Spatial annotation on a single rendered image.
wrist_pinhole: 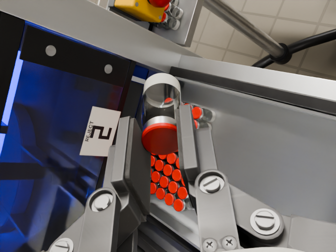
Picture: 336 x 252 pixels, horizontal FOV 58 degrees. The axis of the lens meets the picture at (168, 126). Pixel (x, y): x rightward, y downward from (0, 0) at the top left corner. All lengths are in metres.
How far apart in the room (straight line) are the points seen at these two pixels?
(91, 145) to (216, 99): 0.23
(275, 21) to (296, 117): 1.14
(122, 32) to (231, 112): 0.23
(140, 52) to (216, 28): 1.22
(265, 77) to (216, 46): 1.20
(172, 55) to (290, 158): 0.29
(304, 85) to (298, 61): 0.99
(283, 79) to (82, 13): 0.32
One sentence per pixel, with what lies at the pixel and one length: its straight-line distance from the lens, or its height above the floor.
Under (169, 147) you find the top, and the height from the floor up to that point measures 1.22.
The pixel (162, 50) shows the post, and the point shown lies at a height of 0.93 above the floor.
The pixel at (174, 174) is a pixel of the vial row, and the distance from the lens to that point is 0.53.
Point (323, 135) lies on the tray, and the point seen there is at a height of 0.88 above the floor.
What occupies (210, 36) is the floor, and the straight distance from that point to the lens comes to 1.75.
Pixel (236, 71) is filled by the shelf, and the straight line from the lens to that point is 0.54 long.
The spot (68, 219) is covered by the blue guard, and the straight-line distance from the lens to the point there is 0.58.
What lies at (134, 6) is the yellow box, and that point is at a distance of 0.53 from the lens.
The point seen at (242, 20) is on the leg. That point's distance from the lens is 1.06.
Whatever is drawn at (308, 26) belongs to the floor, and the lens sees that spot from 1.52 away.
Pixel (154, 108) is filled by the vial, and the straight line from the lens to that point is 0.15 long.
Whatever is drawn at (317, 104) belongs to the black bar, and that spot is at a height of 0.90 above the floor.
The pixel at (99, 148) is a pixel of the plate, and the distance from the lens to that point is 0.55.
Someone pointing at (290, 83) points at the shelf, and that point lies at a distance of 0.50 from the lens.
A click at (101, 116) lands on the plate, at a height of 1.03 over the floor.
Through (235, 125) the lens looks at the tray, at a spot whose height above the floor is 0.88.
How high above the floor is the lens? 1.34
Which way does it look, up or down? 48 degrees down
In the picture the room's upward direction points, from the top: 80 degrees counter-clockwise
